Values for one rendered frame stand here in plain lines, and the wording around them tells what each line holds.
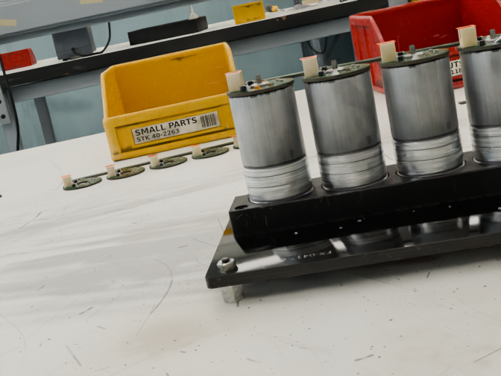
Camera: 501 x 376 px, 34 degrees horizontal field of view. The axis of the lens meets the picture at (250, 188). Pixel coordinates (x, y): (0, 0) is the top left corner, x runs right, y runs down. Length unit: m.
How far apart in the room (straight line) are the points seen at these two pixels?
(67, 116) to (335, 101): 4.49
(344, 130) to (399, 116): 0.02
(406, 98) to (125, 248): 0.14
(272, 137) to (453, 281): 0.08
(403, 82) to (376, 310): 0.09
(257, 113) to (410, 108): 0.05
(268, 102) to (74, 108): 4.47
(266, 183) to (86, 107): 4.46
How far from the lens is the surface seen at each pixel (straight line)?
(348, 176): 0.29
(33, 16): 2.59
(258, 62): 4.71
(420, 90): 0.29
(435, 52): 0.30
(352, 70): 0.29
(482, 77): 0.29
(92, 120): 4.75
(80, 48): 2.68
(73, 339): 0.27
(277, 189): 0.29
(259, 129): 0.29
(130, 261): 0.34
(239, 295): 0.27
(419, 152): 0.29
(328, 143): 0.29
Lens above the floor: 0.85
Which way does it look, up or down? 13 degrees down
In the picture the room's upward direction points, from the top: 12 degrees counter-clockwise
